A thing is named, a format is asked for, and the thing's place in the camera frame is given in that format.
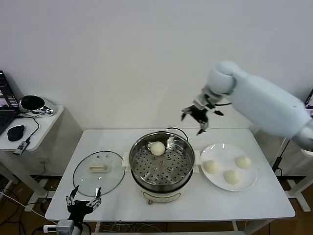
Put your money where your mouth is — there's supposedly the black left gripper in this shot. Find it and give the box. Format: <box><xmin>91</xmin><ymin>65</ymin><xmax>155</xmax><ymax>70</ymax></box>
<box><xmin>65</xmin><ymin>185</ymin><xmax>102</xmax><ymax>221</ymax></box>

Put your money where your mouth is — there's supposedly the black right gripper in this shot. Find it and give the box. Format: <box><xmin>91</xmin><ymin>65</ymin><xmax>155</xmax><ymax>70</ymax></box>
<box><xmin>180</xmin><ymin>105</ymin><xmax>210</xmax><ymax>137</ymax></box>

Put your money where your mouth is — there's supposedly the round glass pot lid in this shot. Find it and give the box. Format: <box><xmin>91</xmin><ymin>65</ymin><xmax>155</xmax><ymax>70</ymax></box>
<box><xmin>72</xmin><ymin>151</ymin><xmax>125</xmax><ymax>197</ymax></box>

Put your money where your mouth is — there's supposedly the white steamed baozi bun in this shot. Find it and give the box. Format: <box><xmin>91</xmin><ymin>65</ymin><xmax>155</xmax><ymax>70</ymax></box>
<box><xmin>150</xmin><ymin>141</ymin><xmax>166</xmax><ymax>157</ymax></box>
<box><xmin>223</xmin><ymin>170</ymin><xmax>240</xmax><ymax>185</ymax></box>
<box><xmin>235</xmin><ymin>156</ymin><xmax>252</xmax><ymax>169</ymax></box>
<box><xmin>204</xmin><ymin>160</ymin><xmax>220</xmax><ymax>174</ymax></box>

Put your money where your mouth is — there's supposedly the stainless steel steamer basket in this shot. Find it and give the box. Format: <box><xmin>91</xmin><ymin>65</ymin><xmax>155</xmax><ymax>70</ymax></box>
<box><xmin>121</xmin><ymin>131</ymin><xmax>203</xmax><ymax>187</ymax></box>

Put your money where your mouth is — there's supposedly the white round plate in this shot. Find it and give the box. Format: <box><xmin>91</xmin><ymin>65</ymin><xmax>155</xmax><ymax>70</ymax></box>
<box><xmin>200</xmin><ymin>143</ymin><xmax>259</xmax><ymax>192</ymax></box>

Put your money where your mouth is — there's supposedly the cream electric cooker base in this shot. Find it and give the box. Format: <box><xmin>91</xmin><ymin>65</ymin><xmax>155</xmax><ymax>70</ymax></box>
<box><xmin>123</xmin><ymin>165</ymin><xmax>200</xmax><ymax>205</ymax></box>

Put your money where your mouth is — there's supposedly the grey usb hub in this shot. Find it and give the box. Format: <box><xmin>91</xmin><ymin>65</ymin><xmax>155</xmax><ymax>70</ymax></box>
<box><xmin>12</xmin><ymin>140</ymin><xmax>31</xmax><ymax>155</ymax></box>

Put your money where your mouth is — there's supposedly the black computer mouse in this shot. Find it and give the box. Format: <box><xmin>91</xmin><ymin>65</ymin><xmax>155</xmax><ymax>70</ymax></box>
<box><xmin>6</xmin><ymin>124</ymin><xmax>26</xmax><ymax>142</ymax></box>

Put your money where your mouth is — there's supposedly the black laptop computer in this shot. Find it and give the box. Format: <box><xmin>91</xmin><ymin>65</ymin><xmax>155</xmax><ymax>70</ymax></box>
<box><xmin>0</xmin><ymin>70</ymin><xmax>21</xmax><ymax>135</ymax></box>
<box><xmin>305</xmin><ymin>89</ymin><xmax>313</xmax><ymax>116</ymax></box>

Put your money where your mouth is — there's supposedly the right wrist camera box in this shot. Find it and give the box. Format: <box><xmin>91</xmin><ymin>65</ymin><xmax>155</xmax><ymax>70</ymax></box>
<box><xmin>193</xmin><ymin>93</ymin><xmax>216</xmax><ymax>111</ymax></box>

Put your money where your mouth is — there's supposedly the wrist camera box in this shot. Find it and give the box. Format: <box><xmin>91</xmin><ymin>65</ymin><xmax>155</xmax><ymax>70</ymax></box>
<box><xmin>56</xmin><ymin>219</ymin><xmax>74</xmax><ymax>233</ymax></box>
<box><xmin>193</xmin><ymin>93</ymin><xmax>216</xmax><ymax>111</ymax></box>

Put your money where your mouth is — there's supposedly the black cooker power cord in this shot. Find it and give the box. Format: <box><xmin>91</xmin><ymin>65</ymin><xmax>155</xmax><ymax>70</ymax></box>
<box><xmin>166</xmin><ymin>126</ymin><xmax>190</xmax><ymax>142</ymax></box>

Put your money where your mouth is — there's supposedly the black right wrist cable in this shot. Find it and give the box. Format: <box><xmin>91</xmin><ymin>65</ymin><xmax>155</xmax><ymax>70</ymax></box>
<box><xmin>212</xmin><ymin>102</ymin><xmax>233</xmax><ymax>116</ymax></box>

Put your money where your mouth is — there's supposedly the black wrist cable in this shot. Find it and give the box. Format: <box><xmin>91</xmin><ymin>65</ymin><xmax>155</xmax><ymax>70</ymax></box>
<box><xmin>212</xmin><ymin>102</ymin><xmax>233</xmax><ymax>116</ymax></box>
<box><xmin>80</xmin><ymin>220</ymin><xmax>91</xmax><ymax>235</ymax></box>

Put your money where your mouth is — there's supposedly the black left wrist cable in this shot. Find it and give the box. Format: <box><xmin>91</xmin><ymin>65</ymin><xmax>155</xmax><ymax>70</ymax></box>
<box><xmin>80</xmin><ymin>220</ymin><xmax>91</xmax><ymax>235</ymax></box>

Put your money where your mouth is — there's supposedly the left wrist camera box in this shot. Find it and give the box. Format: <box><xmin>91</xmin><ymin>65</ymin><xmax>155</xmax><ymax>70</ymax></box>
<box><xmin>56</xmin><ymin>219</ymin><xmax>74</xmax><ymax>233</ymax></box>

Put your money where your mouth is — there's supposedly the cable bundle under table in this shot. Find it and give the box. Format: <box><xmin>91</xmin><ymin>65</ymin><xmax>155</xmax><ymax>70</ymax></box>
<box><xmin>101</xmin><ymin>220</ymin><xmax>147</xmax><ymax>233</ymax></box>

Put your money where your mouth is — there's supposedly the white floor cable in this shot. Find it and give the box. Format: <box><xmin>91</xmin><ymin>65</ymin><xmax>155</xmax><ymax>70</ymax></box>
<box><xmin>0</xmin><ymin>190</ymin><xmax>47</xmax><ymax>218</ymax></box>

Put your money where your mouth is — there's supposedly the thin black desk cable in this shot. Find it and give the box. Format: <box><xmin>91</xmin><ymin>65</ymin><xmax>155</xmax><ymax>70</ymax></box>
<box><xmin>16</xmin><ymin>113</ymin><xmax>40</xmax><ymax>144</ymax></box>

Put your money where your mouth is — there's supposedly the black cable with adapter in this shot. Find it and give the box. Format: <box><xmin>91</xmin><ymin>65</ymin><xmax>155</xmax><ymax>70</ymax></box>
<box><xmin>272</xmin><ymin>138</ymin><xmax>291</xmax><ymax>176</ymax></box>

